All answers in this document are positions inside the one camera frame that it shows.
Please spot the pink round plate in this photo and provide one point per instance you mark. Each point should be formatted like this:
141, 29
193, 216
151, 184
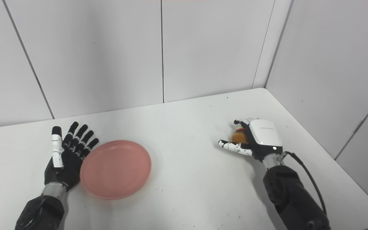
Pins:
116, 169

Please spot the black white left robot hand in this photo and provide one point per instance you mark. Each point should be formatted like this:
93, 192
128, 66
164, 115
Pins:
64, 166

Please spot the toy hamburger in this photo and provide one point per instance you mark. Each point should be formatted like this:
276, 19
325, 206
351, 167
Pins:
239, 136

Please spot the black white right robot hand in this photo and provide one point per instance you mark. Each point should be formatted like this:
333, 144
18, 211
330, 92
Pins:
264, 137

